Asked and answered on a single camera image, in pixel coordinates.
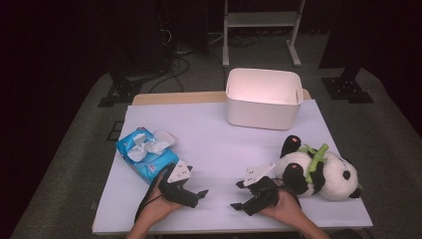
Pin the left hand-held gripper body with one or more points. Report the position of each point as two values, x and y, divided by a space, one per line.
175 191

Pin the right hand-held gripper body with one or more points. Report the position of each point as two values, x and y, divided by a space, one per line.
265 194

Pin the blue wet wipes pack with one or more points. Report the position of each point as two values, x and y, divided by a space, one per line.
156 164

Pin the panda plush toy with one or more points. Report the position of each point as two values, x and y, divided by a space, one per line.
331 179

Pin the white plastic storage box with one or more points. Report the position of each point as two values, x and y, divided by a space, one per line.
262 113

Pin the person's right hand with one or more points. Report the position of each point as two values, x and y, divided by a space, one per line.
287 207

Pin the person's left hand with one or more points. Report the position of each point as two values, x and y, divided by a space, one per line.
156 207

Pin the black floor grid panel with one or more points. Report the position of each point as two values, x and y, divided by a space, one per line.
115 131

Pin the black stand base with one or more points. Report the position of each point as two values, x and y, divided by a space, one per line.
121 91
346 89

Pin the white metal stand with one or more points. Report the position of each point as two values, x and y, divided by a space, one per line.
262 19

